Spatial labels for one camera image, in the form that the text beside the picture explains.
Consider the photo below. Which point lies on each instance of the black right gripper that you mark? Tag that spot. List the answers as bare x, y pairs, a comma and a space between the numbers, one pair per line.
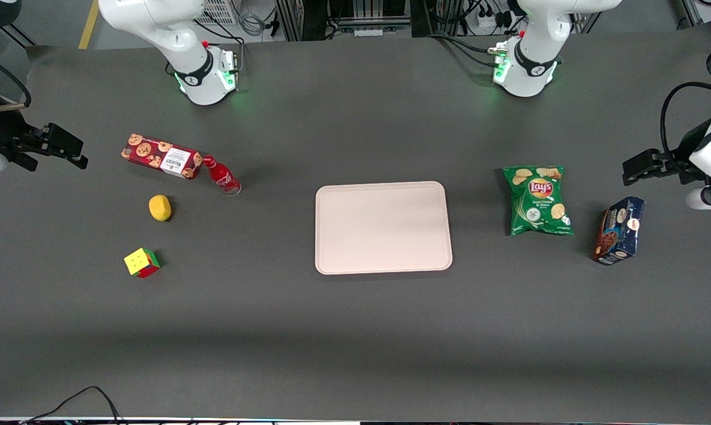
1, 133

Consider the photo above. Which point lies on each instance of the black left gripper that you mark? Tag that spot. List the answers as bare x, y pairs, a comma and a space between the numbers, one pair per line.
675, 163

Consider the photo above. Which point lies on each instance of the red coke bottle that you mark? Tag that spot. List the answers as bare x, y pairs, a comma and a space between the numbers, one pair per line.
221, 176

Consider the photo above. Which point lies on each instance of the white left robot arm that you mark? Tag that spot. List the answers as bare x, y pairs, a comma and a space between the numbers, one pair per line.
530, 65

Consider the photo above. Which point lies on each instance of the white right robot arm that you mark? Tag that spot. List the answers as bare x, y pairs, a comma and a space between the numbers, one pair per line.
196, 65

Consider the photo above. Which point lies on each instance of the beige plastic tray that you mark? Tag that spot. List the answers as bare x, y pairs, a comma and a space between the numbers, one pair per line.
382, 227

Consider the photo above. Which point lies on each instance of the dark blue cookie box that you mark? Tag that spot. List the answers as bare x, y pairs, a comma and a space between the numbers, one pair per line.
620, 230

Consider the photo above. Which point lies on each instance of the red cookie box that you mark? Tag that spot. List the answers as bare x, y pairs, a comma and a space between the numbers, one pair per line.
160, 156

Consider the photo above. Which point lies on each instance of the yellow lemon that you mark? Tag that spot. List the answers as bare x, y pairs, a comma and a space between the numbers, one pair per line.
160, 208

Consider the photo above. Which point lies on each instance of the green Lay's chips bag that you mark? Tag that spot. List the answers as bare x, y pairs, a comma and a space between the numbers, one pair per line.
538, 200

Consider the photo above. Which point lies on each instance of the colourful puzzle cube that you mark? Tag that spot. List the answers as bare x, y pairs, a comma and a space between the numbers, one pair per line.
141, 262

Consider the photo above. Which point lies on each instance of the white perforated box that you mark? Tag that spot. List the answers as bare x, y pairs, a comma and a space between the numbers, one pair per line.
219, 10

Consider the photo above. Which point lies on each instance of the white power strip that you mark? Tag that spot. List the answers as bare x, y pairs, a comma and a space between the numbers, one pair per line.
490, 19

